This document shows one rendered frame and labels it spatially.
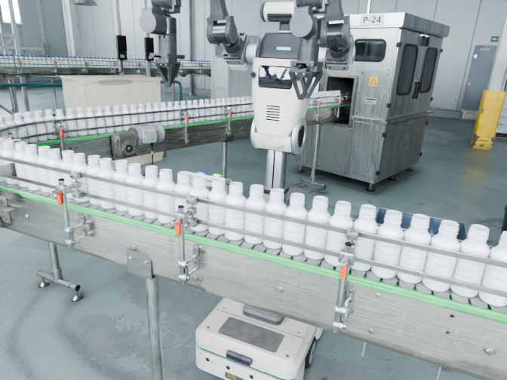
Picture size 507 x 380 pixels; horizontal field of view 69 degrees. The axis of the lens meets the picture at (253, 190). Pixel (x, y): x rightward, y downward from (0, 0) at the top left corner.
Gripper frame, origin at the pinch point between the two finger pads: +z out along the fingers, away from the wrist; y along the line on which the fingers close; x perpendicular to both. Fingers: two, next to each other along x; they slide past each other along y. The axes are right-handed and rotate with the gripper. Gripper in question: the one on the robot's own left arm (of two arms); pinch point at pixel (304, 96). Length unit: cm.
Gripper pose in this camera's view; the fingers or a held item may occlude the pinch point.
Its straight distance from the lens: 106.7
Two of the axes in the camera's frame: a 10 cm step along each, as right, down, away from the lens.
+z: -0.4, 9.5, 3.2
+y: 4.1, -2.7, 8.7
